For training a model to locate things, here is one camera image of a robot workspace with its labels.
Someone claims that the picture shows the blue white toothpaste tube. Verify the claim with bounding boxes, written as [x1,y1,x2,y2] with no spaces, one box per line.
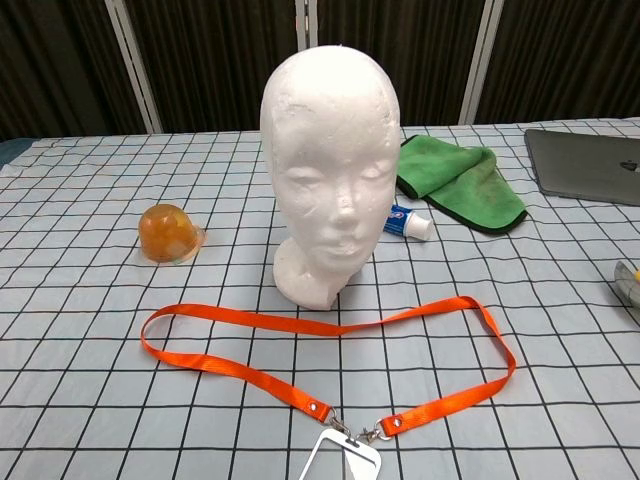
[383,203,435,243]

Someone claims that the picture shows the white clear badge holder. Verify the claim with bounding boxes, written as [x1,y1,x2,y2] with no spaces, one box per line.
[303,427,382,480]

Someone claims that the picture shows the dark partition panel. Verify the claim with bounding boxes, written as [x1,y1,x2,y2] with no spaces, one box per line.
[474,0,640,125]
[124,0,301,135]
[0,0,151,144]
[317,0,486,126]

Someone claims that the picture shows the checkered tablecloth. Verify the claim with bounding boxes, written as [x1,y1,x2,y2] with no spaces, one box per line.
[0,117,640,480]

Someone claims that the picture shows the grey and yellow object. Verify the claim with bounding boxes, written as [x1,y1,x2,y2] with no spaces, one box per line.
[613,259,640,307]

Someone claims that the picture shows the white foam mannequin head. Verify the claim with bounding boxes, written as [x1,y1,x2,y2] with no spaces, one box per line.
[259,43,404,312]

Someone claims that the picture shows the orange lanyard strap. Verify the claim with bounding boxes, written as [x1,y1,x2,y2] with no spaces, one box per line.
[140,295,518,444]

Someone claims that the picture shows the orange jelly cup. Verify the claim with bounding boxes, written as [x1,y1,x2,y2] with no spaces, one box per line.
[138,203,207,266]

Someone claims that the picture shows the green microfiber cloth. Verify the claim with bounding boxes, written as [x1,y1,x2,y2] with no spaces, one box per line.
[395,134,529,237]

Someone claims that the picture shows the white partition frame post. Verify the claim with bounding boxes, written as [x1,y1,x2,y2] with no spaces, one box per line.
[103,0,165,135]
[458,0,505,125]
[294,0,321,51]

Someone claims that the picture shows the grey laptop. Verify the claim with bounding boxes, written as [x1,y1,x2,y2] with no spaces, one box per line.
[523,128,640,207]

